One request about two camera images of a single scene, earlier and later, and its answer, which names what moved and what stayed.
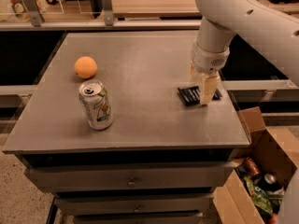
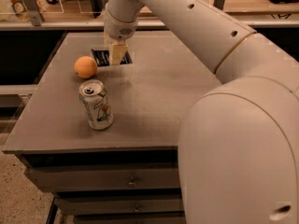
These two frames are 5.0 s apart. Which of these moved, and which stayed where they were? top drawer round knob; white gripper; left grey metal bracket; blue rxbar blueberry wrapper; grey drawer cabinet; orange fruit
Moved: white gripper; blue rxbar blueberry wrapper
Stayed: grey drawer cabinet; top drawer round knob; left grey metal bracket; orange fruit
